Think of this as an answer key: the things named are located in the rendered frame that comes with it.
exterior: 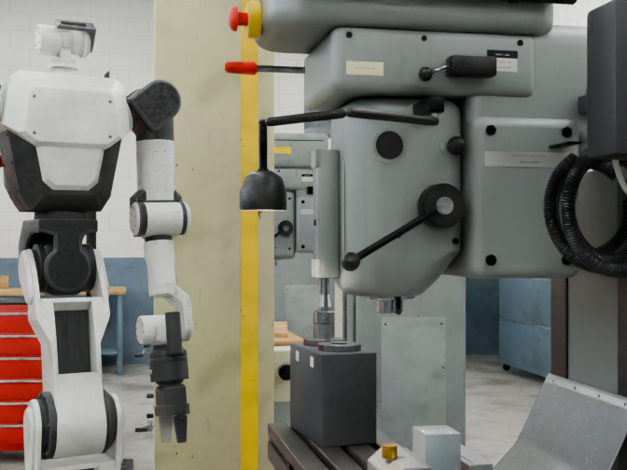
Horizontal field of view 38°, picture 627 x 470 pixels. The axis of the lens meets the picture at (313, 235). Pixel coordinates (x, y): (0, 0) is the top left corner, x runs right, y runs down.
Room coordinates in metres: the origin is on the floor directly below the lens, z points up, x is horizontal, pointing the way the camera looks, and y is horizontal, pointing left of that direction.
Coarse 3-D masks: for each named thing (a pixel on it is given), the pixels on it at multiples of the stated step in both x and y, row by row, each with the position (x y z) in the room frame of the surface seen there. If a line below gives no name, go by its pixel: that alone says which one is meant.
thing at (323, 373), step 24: (312, 360) 1.88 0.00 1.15; (336, 360) 1.83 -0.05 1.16; (360, 360) 1.85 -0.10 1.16; (312, 384) 1.88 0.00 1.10; (336, 384) 1.83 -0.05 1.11; (360, 384) 1.85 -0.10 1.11; (312, 408) 1.88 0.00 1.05; (336, 408) 1.83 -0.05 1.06; (360, 408) 1.85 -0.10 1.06; (312, 432) 1.88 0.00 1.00; (336, 432) 1.83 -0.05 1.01; (360, 432) 1.85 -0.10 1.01
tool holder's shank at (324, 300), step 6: (318, 282) 1.99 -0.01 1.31; (324, 282) 1.98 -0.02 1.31; (318, 288) 1.99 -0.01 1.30; (324, 288) 1.98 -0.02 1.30; (318, 294) 1.99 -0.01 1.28; (324, 294) 1.98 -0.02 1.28; (318, 300) 1.99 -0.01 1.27; (324, 300) 1.98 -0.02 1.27; (318, 306) 1.98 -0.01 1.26; (324, 306) 1.98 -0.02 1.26; (330, 306) 1.99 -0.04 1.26
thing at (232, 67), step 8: (232, 64) 1.56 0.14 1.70; (240, 64) 1.56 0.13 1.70; (248, 64) 1.57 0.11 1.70; (256, 64) 1.57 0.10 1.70; (232, 72) 1.57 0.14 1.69; (240, 72) 1.57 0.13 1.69; (248, 72) 1.57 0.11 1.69; (256, 72) 1.58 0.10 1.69; (272, 72) 1.59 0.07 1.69; (280, 72) 1.59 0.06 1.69; (288, 72) 1.59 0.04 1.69; (296, 72) 1.59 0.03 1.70; (304, 72) 1.59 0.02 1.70
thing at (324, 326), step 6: (318, 318) 1.97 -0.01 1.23; (324, 318) 1.97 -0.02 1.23; (330, 318) 1.98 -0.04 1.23; (318, 324) 1.97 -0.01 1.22; (324, 324) 1.97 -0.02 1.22; (330, 324) 1.98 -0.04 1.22; (318, 330) 1.97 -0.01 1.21; (324, 330) 1.97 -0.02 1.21; (330, 330) 1.98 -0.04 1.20; (318, 336) 1.97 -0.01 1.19; (324, 336) 1.97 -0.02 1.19; (330, 336) 1.98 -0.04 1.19
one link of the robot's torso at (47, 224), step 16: (32, 224) 2.03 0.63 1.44; (48, 224) 1.98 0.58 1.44; (64, 224) 2.00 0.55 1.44; (80, 224) 2.01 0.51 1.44; (96, 224) 2.03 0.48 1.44; (32, 240) 2.17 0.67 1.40; (48, 240) 2.19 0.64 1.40; (64, 240) 2.00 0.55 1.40; (80, 240) 2.02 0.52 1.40; (48, 256) 1.98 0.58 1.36; (64, 256) 2.00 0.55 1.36; (80, 256) 2.01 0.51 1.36; (48, 272) 1.98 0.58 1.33; (64, 272) 2.00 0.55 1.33; (80, 272) 2.01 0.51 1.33; (64, 288) 2.00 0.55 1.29
